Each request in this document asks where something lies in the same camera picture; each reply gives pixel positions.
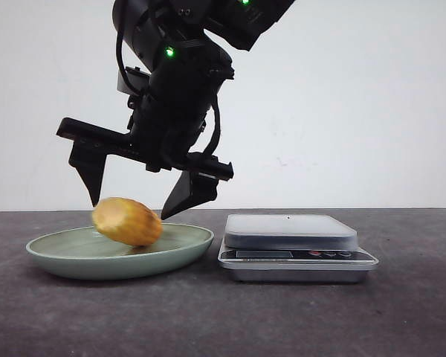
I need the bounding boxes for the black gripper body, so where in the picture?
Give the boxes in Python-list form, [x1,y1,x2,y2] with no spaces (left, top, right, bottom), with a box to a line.
[56,59,234,181]

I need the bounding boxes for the silver digital kitchen scale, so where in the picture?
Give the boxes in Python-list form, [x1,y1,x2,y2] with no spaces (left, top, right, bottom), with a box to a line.
[218,213,379,283]

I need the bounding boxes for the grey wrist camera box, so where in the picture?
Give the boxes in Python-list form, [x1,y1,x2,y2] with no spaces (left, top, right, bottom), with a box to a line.
[117,66,150,96]

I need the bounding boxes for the yellow corn cob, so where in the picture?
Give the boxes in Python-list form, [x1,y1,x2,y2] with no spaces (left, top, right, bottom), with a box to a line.
[91,197,163,246]

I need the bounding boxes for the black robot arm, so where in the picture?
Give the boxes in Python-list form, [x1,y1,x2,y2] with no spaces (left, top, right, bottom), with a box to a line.
[57,1,291,219]

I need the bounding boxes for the green oval plate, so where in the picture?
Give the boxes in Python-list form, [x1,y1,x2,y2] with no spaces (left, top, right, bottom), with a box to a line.
[25,223,214,280]

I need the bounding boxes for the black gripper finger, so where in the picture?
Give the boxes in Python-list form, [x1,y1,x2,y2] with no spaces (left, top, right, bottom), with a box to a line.
[68,141,107,207]
[161,171,219,219]

